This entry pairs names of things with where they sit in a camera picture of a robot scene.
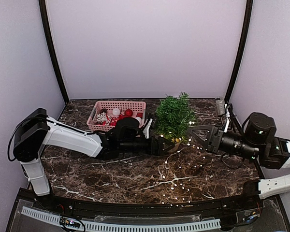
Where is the small green christmas tree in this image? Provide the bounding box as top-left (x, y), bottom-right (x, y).
top-left (155, 92), bottom-right (197, 142)

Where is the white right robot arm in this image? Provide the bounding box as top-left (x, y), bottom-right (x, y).
top-left (187, 112), bottom-right (290, 210)

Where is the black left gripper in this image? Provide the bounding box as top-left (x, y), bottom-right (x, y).
top-left (120, 135), bottom-right (175, 157)

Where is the white snowflake ornament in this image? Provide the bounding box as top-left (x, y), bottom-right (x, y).
top-left (96, 112), bottom-right (109, 124)

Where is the beige tree pot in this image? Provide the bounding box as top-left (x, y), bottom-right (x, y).
top-left (164, 141), bottom-right (181, 153)

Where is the white ball ornament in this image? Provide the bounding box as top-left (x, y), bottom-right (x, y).
top-left (112, 108), bottom-right (121, 117)

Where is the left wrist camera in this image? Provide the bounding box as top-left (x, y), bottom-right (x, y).
top-left (142, 118), bottom-right (153, 139)

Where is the fairy light string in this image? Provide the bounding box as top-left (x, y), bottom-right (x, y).
top-left (155, 121), bottom-right (209, 205)

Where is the pink plastic basket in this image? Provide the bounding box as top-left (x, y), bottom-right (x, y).
top-left (87, 101), bottom-right (146, 132)

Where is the red ball ornament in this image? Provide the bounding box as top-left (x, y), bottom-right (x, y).
top-left (124, 109), bottom-right (133, 117)

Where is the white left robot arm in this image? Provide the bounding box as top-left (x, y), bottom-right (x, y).
top-left (7, 108), bottom-right (175, 211)

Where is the white slotted cable duct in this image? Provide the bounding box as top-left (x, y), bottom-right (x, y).
top-left (20, 206), bottom-right (221, 232)

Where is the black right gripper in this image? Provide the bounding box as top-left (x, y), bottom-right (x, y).
top-left (188, 123), bottom-right (260, 161)

